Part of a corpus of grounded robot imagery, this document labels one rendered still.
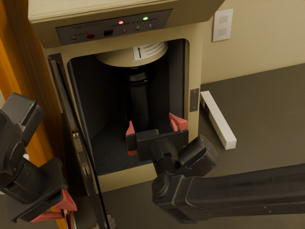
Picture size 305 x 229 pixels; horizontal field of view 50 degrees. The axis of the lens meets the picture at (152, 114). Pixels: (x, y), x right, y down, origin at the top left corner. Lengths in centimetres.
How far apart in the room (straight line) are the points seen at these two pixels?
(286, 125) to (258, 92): 20
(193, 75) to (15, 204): 45
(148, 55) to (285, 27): 80
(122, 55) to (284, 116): 68
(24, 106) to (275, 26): 108
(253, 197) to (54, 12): 38
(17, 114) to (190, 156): 32
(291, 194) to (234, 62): 98
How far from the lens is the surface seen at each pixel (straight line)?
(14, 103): 51
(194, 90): 79
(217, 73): 137
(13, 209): 57
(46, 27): 55
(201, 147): 62
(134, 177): 94
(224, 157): 104
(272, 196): 46
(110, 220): 58
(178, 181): 58
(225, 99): 125
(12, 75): 59
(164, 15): 59
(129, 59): 72
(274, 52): 146
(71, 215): 61
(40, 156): 71
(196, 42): 73
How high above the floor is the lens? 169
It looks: 40 degrees down
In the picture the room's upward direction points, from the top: 4 degrees counter-clockwise
